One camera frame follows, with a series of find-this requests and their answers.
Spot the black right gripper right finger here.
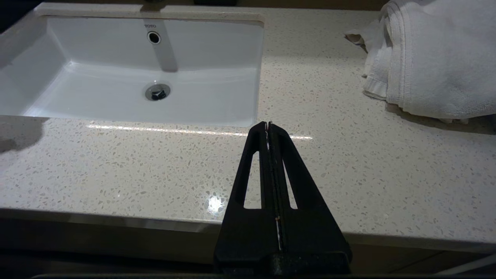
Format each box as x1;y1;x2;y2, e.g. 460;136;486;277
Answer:
268;122;353;272

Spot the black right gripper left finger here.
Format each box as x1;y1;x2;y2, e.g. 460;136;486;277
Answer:
213;121;279;272

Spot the brown vanity cabinet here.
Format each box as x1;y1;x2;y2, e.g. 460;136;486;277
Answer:
0;219;496;279

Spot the chrome sink drain stopper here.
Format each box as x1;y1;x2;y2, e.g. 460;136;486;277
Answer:
145;83;171;102

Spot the white sink basin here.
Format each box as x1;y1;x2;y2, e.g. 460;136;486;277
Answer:
0;15;265;127

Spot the white towel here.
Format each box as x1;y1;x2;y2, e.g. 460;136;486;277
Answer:
344;0;496;124

